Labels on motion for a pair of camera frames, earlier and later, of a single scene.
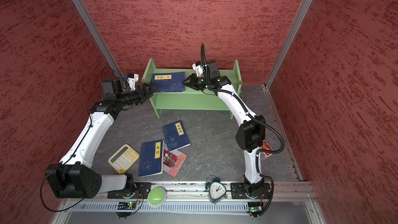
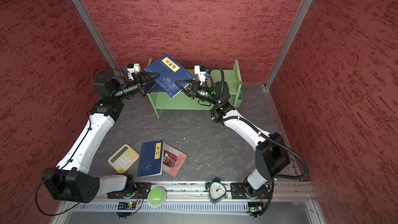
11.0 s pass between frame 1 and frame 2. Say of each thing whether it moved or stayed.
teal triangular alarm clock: stayed
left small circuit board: stayed
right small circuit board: stayed
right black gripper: moved
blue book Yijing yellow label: stayed
